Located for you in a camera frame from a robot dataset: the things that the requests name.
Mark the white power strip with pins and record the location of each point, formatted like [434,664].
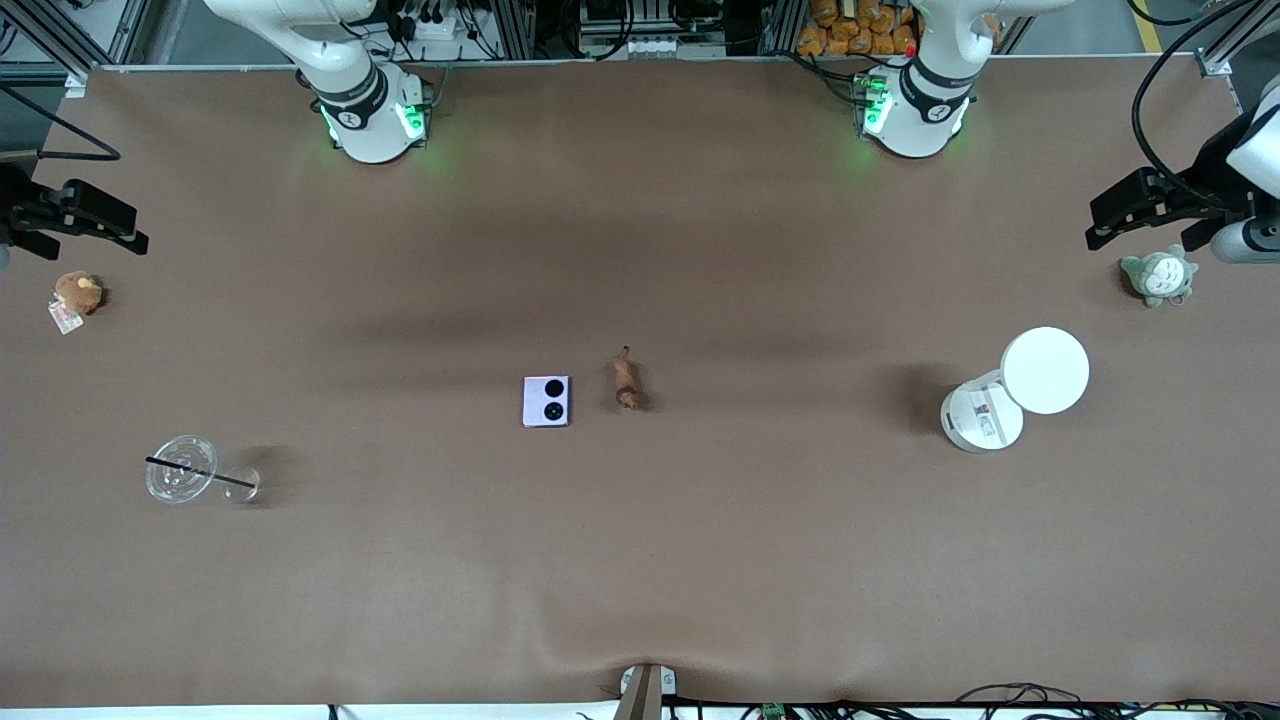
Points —
[435,25]

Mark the black drinking straw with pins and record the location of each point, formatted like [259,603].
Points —
[200,474]

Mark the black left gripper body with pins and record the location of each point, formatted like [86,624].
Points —
[1207,168]

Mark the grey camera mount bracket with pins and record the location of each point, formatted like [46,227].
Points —
[645,692]

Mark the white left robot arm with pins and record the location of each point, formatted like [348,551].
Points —
[920,110]

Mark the brown lion statue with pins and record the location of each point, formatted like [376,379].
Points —
[628,385]

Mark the bag of orange snacks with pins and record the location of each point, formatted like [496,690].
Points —
[860,28]

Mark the aluminium frame strut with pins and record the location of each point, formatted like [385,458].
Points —
[50,35]
[1235,40]

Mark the lilac flip phone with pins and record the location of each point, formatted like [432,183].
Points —
[546,401]

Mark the brown table cloth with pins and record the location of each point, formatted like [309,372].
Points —
[640,560]

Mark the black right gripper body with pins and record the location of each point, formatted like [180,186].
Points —
[14,203]

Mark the grey totoro plush toy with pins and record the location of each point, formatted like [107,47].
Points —
[1160,277]

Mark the clear plastic cup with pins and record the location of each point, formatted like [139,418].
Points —
[180,470]

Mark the brown plush toy with tag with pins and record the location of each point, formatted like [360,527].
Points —
[78,293]

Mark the white round lid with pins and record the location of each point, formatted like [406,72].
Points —
[1045,370]

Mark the white cylindrical container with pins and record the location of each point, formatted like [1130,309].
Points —
[982,420]

